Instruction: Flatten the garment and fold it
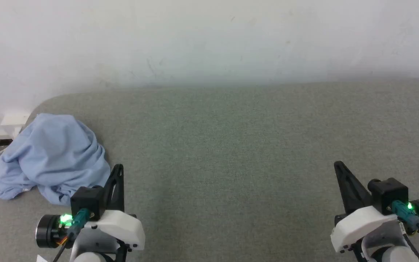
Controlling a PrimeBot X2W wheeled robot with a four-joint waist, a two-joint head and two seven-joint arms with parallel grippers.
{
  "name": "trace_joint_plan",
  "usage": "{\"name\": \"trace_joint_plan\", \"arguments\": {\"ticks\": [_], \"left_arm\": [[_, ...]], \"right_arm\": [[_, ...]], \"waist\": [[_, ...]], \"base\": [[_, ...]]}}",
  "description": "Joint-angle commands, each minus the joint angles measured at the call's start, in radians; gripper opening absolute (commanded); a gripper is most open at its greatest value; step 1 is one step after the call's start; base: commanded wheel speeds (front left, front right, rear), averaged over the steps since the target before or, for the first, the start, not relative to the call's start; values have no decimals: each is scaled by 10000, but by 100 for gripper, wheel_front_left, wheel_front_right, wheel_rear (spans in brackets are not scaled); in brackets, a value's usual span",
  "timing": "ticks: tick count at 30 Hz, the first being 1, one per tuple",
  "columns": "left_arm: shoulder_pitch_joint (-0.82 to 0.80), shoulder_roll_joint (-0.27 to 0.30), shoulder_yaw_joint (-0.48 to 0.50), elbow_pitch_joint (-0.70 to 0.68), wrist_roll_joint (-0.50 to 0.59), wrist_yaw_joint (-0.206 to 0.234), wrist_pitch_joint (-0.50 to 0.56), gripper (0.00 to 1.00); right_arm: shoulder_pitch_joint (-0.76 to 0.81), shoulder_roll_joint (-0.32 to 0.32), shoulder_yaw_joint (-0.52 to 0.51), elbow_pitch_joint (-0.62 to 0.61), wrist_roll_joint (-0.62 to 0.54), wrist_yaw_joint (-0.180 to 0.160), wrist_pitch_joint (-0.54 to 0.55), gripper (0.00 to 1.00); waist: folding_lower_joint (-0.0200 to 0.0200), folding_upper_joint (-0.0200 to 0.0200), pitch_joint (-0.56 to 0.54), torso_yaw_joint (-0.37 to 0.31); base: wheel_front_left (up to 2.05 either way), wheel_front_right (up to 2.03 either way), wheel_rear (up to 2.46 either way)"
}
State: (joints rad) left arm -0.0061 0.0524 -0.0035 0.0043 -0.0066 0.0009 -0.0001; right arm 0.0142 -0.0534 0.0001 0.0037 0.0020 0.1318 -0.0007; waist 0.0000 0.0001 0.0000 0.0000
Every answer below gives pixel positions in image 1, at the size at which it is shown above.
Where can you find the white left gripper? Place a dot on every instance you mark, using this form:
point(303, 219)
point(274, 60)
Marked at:
point(122, 227)

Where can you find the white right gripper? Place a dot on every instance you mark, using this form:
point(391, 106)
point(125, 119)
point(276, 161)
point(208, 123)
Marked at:
point(362, 225)

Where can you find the light blue t-shirt white sleeves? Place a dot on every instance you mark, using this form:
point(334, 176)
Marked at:
point(49, 156)

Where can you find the grey fabric sofa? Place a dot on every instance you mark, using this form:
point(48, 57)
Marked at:
point(231, 163)

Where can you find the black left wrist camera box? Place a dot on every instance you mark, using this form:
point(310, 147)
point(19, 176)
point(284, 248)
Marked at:
point(87, 202)

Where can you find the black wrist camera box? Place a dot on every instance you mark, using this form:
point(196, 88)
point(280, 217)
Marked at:
point(389, 193)
point(87, 202)

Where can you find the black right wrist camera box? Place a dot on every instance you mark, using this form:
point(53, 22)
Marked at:
point(389, 193)

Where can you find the white wall socket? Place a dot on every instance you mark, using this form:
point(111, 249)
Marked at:
point(13, 120)

